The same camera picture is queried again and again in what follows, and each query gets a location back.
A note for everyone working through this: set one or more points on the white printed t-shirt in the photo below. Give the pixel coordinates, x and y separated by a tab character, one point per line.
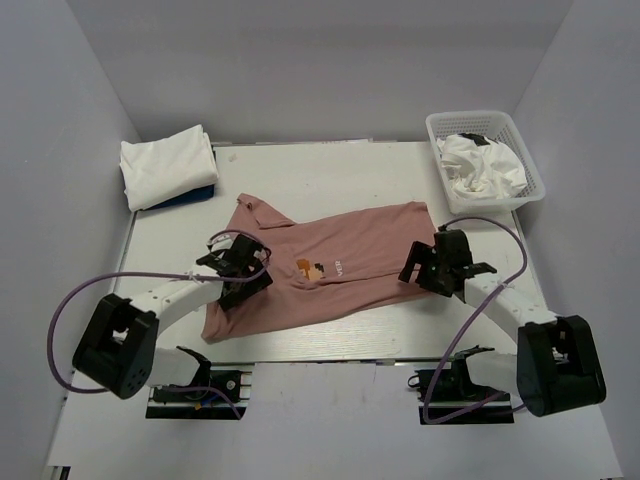
479	168

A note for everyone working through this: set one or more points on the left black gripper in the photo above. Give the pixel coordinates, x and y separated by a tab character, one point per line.
253	286

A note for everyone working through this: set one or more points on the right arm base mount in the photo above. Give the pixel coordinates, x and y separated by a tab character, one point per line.
450	395

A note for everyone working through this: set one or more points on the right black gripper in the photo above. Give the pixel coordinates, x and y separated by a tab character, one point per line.
422	254

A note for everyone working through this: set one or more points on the white plastic basket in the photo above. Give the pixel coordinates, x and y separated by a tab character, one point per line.
497	126

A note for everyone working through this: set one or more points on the folded white t-shirt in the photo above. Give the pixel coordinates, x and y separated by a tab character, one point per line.
161	170

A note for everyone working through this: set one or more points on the folded blue t-shirt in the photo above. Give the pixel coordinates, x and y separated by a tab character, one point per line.
190	197

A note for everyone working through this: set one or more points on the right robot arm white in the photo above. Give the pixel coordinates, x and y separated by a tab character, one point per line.
555	367

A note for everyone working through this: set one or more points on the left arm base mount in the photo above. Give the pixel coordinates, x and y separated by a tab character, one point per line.
210	395

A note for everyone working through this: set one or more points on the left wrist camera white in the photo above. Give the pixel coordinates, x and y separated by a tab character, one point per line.
220	242

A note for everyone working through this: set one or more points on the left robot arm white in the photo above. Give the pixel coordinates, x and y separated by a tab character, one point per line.
118	349

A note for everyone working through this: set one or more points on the pink printed t-shirt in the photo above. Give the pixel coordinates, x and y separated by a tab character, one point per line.
325	269

